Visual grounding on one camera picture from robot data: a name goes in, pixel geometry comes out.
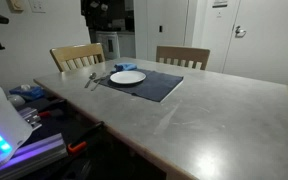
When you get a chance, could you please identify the silver metal bracket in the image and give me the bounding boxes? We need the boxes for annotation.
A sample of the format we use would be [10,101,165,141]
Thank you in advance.
[17,107,42,131]

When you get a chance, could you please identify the blue cloth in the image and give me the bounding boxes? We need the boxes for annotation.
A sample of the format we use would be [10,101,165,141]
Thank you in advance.
[110,62,138,74]

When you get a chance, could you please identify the beige wall thermostat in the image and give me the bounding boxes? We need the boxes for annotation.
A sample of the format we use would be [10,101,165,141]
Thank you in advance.
[6,0,25,13]

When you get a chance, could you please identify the silver lever door handle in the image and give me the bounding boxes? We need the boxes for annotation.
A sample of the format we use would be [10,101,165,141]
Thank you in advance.
[234,25,247,38]

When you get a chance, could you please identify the dark blue placemat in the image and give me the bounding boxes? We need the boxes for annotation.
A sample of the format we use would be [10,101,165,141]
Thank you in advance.
[98,68,185,103]

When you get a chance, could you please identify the aluminium extrusion rail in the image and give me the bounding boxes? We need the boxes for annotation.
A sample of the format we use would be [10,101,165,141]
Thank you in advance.
[0,133,68,180]

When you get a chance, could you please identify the grey door sign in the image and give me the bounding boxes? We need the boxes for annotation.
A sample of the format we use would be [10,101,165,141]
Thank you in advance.
[212,0,229,8]

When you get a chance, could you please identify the orange handled black clamp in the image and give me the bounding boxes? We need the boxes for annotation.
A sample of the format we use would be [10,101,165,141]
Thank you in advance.
[66,121,105,155]
[37,107,66,120]

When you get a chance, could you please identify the white door with silver handle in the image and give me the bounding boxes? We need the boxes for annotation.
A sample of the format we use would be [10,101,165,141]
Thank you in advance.
[222,0,288,87]

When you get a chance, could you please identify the wooden slat-back chair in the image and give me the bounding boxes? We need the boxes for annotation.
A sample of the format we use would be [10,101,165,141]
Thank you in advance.
[155,45,211,71]
[49,42,106,73]

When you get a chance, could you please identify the blue tissue box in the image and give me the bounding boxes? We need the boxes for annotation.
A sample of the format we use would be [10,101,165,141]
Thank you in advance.
[9,84,46,102]

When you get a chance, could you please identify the white double switch plate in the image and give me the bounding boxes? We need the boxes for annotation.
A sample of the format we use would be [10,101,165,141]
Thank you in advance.
[28,0,47,14]

